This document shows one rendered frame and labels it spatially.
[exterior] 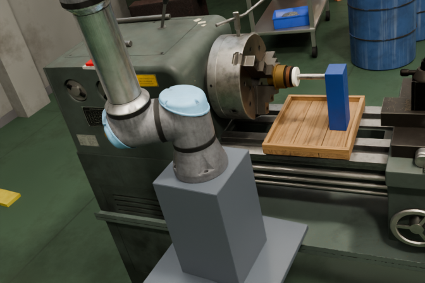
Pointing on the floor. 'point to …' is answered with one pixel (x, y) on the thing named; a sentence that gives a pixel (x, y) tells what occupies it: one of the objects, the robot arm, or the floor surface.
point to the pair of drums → (385, 14)
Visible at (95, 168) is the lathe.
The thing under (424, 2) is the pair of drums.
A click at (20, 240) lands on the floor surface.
